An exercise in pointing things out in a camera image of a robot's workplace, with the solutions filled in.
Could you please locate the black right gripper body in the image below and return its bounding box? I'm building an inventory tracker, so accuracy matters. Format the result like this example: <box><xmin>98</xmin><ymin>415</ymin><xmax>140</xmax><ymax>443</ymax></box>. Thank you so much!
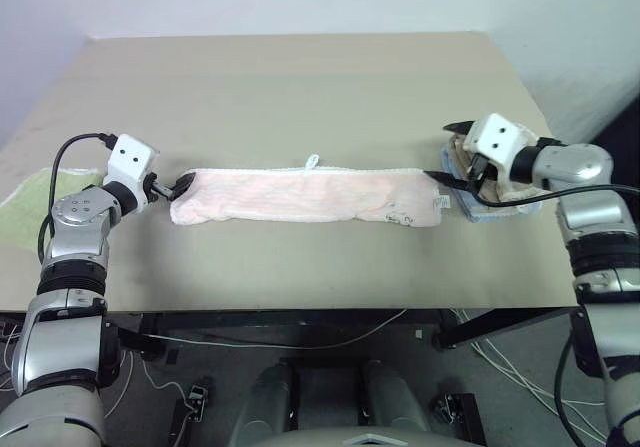
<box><xmin>466</xmin><ymin>152</ymin><xmax>500</xmax><ymax>194</ymax></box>

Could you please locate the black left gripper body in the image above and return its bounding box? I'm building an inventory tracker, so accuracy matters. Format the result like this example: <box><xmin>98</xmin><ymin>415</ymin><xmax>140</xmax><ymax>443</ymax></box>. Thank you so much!
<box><xmin>141</xmin><ymin>171</ymin><xmax>175</xmax><ymax>204</ymax></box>

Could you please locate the pink towel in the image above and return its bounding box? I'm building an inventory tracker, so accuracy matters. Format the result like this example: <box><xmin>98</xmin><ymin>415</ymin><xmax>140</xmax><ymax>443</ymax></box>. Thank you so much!
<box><xmin>168</xmin><ymin>153</ymin><xmax>453</xmax><ymax>230</ymax></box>

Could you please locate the beige folded towel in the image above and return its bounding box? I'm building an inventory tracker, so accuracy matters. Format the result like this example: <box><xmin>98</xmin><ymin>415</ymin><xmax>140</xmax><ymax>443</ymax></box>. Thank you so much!
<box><xmin>446</xmin><ymin>125</ymin><xmax>546</xmax><ymax>205</ymax></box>

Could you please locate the blue folded towel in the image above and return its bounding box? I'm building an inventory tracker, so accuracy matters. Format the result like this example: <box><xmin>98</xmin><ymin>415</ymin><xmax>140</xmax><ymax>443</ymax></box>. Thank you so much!
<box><xmin>438</xmin><ymin>145</ymin><xmax>545</xmax><ymax>224</ymax></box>

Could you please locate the green towel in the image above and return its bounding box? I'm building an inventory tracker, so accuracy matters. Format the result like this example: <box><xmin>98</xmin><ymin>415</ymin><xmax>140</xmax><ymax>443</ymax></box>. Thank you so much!
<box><xmin>0</xmin><ymin>166</ymin><xmax>107</xmax><ymax>254</ymax></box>

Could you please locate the black stand foot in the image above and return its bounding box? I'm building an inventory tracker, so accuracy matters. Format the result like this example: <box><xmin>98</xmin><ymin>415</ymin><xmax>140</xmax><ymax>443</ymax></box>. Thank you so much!
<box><xmin>430</xmin><ymin>391</ymin><xmax>487</xmax><ymax>447</ymax></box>
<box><xmin>167</xmin><ymin>375</ymin><xmax>215</xmax><ymax>447</ymax></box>

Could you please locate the grey rounded robot leg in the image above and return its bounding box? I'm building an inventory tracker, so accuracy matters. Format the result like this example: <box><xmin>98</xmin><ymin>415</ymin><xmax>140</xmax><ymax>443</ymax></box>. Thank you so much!
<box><xmin>358</xmin><ymin>359</ymin><xmax>432</xmax><ymax>447</ymax></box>
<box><xmin>228</xmin><ymin>360</ymin><xmax>297</xmax><ymax>447</ymax></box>

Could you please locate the grey robot torso top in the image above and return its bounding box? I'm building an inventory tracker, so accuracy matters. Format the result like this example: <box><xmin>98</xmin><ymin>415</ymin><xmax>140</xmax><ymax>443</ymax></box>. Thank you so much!
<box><xmin>257</xmin><ymin>428</ymin><xmax>494</xmax><ymax>447</ymax></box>

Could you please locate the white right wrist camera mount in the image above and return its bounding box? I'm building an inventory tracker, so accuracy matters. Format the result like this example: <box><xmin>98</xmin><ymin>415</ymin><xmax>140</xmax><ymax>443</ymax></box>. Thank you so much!
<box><xmin>461</xmin><ymin>112</ymin><xmax>540</xmax><ymax>169</ymax></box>

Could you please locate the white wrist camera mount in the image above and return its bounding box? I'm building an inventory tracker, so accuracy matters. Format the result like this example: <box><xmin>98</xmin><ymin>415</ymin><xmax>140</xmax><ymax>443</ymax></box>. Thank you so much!
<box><xmin>461</xmin><ymin>112</ymin><xmax>540</xmax><ymax>169</ymax></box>
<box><xmin>103</xmin><ymin>134</ymin><xmax>161</xmax><ymax>190</ymax></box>

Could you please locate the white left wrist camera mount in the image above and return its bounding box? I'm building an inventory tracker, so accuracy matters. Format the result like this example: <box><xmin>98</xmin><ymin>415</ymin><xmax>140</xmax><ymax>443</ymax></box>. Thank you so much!
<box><xmin>103</xmin><ymin>134</ymin><xmax>161</xmax><ymax>190</ymax></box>

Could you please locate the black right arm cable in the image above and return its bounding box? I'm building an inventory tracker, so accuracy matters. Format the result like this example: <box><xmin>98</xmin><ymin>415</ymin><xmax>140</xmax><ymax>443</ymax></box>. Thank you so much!
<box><xmin>469</xmin><ymin>164</ymin><xmax>640</xmax><ymax>209</ymax></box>

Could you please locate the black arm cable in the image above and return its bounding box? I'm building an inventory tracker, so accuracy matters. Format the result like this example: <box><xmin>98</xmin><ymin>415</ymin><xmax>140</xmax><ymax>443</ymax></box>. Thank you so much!
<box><xmin>35</xmin><ymin>132</ymin><xmax>119</xmax><ymax>268</ymax></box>
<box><xmin>469</xmin><ymin>164</ymin><xmax>640</xmax><ymax>209</ymax></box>

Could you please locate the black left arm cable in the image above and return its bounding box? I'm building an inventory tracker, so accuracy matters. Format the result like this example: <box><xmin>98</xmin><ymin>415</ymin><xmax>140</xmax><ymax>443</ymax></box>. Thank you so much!
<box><xmin>35</xmin><ymin>132</ymin><xmax>119</xmax><ymax>268</ymax></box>

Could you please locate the black table frame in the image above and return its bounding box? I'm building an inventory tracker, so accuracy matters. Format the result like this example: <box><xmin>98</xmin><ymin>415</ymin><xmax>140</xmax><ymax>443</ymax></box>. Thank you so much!
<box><xmin>102</xmin><ymin>307</ymin><xmax>584</xmax><ymax>363</ymax></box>

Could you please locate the thin white hanging cable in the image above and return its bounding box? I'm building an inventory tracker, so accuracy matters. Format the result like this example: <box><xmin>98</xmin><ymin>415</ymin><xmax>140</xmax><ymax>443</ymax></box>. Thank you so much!
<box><xmin>105</xmin><ymin>308</ymin><xmax>409</xmax><ymax>352</ymax></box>

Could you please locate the white floor cable bundle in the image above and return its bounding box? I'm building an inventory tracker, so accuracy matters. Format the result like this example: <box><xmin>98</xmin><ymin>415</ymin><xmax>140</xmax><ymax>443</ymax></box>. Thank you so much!
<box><xmin>452</xmin><ymin>308</ymin><xmax>609</xmax><ymax>443</ymax></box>

